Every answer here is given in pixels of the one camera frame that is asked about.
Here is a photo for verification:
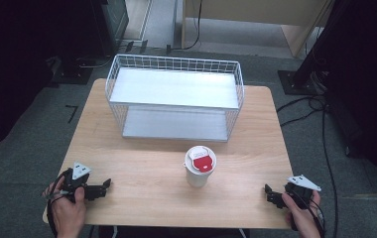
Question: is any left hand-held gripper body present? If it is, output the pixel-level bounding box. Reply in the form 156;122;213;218
55;161;95;203

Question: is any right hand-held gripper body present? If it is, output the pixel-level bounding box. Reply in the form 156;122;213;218
284;175;322;210

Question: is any white cup with red lid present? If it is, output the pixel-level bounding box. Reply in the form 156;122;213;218
183;145;217;188

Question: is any white wire rack shelf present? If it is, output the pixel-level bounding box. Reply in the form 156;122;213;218
104;54;246;143

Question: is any person's right hand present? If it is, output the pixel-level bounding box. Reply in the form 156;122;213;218
281;189;323;238

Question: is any person's left hand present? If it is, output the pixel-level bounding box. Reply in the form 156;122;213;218
42;176;88;238

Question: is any black flat stand base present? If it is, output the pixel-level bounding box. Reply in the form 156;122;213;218
46;55;95;86

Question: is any dark curtain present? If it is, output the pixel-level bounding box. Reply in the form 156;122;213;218
321;0;377;199
0;0;95;157

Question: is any black metal stand with base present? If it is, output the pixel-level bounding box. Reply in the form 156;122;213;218
277;0;354;97

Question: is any dark equipment cabinet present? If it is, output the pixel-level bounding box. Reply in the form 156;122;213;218
88;0;130;58

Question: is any light wooden cabinet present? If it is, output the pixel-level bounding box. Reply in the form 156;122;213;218
180;0;335;59

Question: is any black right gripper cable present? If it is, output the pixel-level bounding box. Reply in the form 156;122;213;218
294;193;327;238

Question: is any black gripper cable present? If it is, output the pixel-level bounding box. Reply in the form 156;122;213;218
45;178;65;238
294;193;327;238

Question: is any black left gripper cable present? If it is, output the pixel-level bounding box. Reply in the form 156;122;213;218
45;178;65;238

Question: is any black floor cable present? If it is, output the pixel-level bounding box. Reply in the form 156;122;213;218
275;94;340;238

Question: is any thin black hanging cable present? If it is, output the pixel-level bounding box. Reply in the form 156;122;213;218
165;0;204;56

